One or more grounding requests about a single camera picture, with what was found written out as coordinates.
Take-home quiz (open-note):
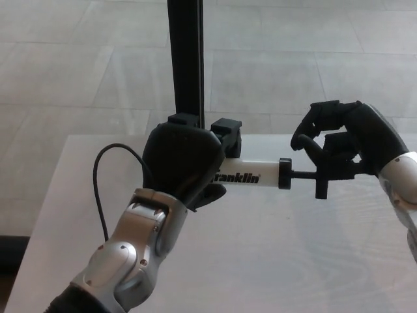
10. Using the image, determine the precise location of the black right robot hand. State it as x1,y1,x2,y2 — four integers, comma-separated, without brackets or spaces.
289,100,410,181

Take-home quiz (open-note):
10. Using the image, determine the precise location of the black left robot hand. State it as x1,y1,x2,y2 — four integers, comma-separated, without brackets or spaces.
141,113,244,215

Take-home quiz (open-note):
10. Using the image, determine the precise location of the white Franklin air pump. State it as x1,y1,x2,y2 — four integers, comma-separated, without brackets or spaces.
210,157,330,200

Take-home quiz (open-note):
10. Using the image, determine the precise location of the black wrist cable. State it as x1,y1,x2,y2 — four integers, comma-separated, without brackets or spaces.
93,143,154,244

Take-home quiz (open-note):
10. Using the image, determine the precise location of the black vertical window post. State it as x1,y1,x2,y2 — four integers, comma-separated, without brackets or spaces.
166,0,206,132

